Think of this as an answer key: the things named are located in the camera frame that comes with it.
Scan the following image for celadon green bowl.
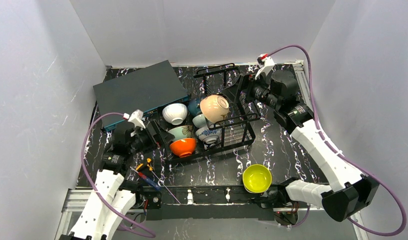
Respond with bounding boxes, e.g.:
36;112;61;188
168;125;195;142

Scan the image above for white ribbed bowl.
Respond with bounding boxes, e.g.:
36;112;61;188
162;103;188;126

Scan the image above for black wire dish rack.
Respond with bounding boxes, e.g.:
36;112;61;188
168;63;261;164

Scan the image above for blue floral white bowl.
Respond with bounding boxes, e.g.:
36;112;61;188
195;126;222;145

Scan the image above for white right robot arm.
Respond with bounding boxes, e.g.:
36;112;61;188
222;70;379;222

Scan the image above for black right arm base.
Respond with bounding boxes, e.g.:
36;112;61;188
248;187;310;229

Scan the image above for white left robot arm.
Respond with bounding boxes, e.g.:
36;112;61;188
59;120;174;240

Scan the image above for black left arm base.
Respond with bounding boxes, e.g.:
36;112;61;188
126;188;162;221

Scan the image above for red blue screwdriver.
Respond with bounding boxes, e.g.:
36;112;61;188
130;165;161;191

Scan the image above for orange handled pliers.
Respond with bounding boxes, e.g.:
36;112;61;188
135;158;153;172

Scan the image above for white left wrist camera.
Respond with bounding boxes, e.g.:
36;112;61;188
123;109;146;137

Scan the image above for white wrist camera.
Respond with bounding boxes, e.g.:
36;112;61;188
255;53;275;80
123;109;146;137

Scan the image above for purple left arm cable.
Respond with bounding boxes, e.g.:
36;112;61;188
81;112;157;239

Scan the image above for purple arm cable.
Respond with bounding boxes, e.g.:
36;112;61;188
81;112;157;239
266;44;407;237

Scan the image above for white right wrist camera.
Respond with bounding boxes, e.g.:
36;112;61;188
255;53;275;80

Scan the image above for grey blue network switch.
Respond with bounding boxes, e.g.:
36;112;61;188
93;60;188;115

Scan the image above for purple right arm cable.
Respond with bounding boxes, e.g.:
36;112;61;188
266;44;407;237

